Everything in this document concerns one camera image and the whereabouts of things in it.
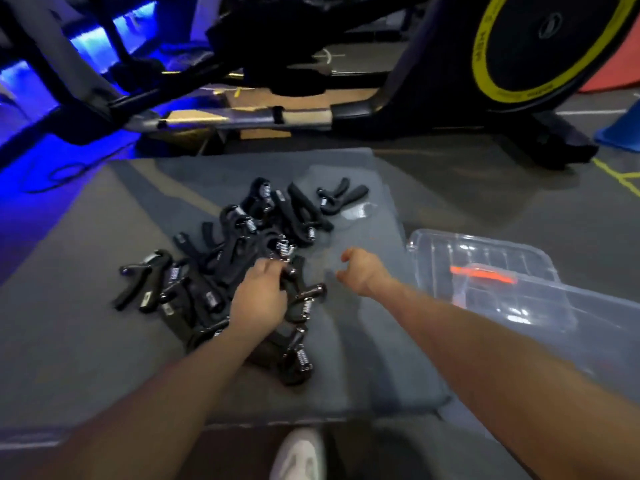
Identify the grey floor mat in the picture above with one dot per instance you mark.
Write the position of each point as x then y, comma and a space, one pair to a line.
75, 319

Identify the brown cardboard sheet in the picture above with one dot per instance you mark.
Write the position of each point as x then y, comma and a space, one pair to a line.
270, 98

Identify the blue cone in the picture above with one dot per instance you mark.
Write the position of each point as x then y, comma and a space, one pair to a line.
622, 129

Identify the black yellow-rimmed exercise machine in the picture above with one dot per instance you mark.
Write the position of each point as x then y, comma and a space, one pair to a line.
530, 44

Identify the white shoe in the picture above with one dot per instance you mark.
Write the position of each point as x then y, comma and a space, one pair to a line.
299, 457

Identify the person's right forearm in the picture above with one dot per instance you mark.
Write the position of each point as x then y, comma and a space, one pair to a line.
490, 374

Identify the person's right hand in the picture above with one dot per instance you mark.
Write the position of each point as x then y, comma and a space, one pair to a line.
370, 277

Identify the clear plastic storage bin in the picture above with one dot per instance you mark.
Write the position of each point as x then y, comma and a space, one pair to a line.
575, 319

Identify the person's left hand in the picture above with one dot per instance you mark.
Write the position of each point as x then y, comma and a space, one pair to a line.
257, 302

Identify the clear plastic bin lid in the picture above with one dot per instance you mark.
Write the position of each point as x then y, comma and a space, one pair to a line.
480, 252

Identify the person's left fingers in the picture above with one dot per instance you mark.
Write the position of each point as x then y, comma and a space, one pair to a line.
267, 269

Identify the person's right fingers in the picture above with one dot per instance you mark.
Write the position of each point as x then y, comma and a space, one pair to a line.
352, 255

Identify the orange cone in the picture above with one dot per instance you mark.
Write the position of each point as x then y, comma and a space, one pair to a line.
617, 64

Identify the pile of black hand grippers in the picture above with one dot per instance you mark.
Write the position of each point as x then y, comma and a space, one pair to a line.
225, 254

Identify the person's left forearm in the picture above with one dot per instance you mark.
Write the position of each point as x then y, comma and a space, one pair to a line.
165, 404

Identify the black spring hand gripper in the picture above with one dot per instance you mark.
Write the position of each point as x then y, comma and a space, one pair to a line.
310, 294

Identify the blue light strip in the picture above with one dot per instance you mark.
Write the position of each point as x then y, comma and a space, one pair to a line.
102, 39

